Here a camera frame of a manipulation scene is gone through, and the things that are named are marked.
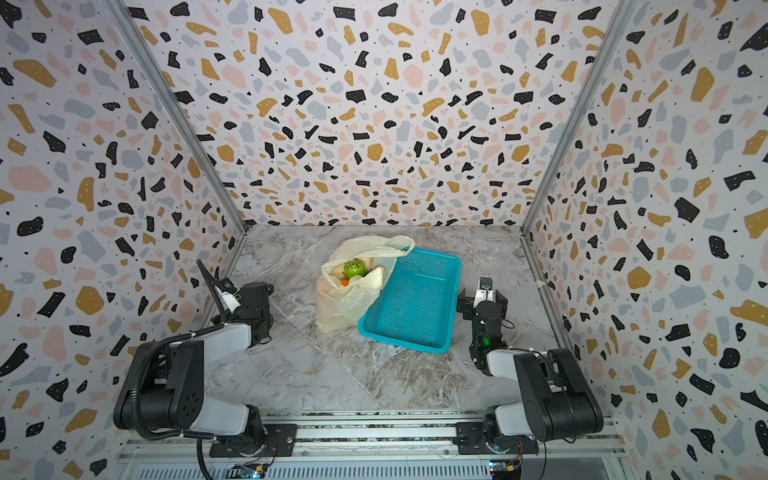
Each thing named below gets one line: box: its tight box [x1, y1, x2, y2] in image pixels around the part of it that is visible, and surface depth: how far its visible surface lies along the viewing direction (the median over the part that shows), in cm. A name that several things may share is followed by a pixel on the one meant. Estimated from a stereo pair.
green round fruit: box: [343, 258, 365, 279], surface depth 99 cm
